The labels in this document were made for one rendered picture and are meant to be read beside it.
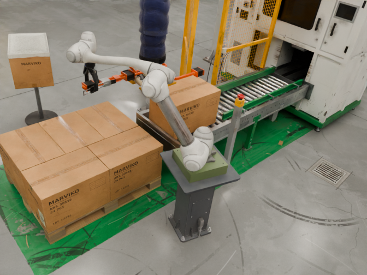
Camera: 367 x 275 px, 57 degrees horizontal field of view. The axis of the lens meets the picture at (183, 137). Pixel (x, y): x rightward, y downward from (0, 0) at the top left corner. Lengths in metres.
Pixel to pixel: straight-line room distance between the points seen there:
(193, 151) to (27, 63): 2.28
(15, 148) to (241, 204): 2.22
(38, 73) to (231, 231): 2.62
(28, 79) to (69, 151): 1.19
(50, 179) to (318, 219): 2.58
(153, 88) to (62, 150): 1.38
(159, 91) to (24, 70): 2.16
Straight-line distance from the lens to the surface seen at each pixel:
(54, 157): 3.16
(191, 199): 2.81
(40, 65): 3.99
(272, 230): 3.44
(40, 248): 3.20
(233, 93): 4.30
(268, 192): 3.79
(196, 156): 2.33
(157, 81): 2.15
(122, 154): 3.12
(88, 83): 2.66
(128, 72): 2.85
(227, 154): 3.57
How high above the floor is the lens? 2.52
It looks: 36 degrees down
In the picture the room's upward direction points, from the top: 7 degrees clockwise
